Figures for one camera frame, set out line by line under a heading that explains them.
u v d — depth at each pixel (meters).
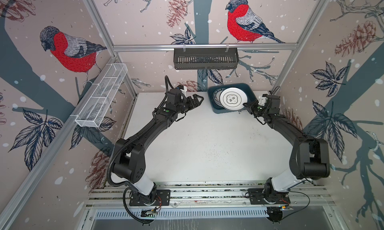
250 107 0.80
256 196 0.73
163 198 0.73
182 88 0.78
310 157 0.45
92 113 0.71
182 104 0.72
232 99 0.93
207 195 0.76
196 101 0.74
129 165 0.44
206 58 1.05
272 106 0.70
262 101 0.82
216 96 1.14
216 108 1.04
